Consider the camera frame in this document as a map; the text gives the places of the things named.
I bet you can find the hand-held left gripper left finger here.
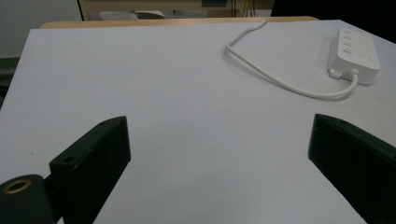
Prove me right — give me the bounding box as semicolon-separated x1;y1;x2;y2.
49;116;132;224

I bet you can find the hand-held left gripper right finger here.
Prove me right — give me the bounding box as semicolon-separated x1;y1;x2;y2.
307;113;396;224

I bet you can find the white power strip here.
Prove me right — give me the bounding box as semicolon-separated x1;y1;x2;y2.
326;27;382;86

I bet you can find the wooden desk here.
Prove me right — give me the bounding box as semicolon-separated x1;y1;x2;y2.
40;16;319;30

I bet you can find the white power strip cable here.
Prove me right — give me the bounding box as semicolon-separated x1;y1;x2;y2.
225;20;360;101

